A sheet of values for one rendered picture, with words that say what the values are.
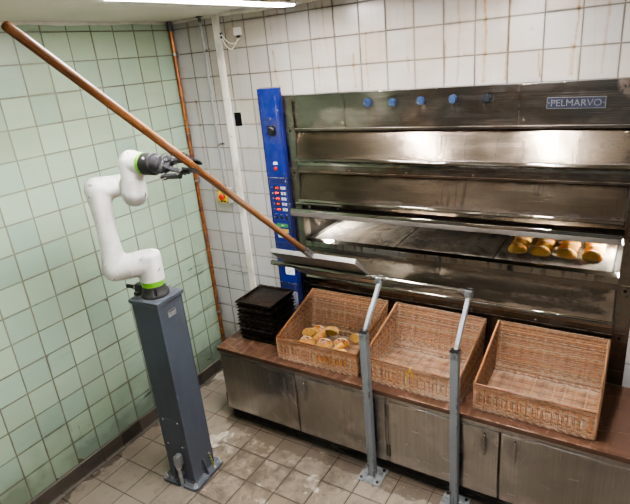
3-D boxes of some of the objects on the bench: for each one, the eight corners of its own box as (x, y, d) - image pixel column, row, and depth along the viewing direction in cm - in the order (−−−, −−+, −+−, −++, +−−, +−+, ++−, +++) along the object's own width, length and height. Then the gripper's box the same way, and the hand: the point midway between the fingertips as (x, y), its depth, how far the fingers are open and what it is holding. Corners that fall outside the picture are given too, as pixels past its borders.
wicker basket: (495, 360, 301) (497, 317, 291) (606, 384, 272) (612, 338, 262) (470, 409, 263) (471, 362, 253) (597, 443, 234) (603, 391, 224)
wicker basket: (315, 323, 363) (312, 286, 353) (391, 338, 334) (390, 299, 325) (276, 358, 324) (271, 319, 314) (358, 379, 296) (355, 336, 286)
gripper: (168, 151, 220) (211, 152, 208) (155, 185, 216) (198, 189, 204) (155, 142, 213) (199, 143, 201) (142, 177, 209) (185, 180, 198)
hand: (192, 165), depth 204 cm, fingers closed on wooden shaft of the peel, 3 cm apart
